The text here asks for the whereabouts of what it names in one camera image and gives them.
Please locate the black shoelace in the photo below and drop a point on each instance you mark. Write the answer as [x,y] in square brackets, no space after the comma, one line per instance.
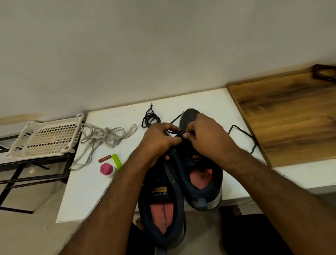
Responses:
[149,118]
[241,131]

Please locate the pink capped white bottle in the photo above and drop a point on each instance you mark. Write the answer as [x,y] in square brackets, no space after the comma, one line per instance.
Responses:
[107,169]

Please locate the black metal rack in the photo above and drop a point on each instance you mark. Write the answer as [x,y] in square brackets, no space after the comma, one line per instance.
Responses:
[31,168]

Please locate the small red stick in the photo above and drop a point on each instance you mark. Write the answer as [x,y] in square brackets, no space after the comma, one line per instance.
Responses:
[104,158]

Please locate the person's left hand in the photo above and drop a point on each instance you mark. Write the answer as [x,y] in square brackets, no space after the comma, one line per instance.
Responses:
[155,142]

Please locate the dark sneaker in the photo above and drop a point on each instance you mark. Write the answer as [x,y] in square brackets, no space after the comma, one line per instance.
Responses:
[202,181]
[162,210]

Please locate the person's right hand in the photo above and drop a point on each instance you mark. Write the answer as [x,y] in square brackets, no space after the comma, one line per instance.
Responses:
[210,141]

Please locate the person's left forearm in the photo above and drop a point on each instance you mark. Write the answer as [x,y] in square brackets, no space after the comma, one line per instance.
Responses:
[105,213]

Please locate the person's bare foot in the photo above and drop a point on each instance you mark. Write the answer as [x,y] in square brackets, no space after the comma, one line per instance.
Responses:
[139,225]

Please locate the wooden board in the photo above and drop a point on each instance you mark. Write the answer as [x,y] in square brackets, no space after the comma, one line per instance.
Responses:
[288,115]

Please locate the green marker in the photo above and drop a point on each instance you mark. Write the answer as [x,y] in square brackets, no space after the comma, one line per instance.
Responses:
[116,161]

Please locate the grey shoelaces bundle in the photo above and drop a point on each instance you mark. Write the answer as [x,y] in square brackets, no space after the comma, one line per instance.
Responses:
[102,135]

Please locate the white perforated plastic tray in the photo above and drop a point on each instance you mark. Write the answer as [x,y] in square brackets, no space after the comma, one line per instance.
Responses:
[44,137]

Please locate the person's right forearm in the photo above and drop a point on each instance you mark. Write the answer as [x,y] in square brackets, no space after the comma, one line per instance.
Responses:
[286,205]

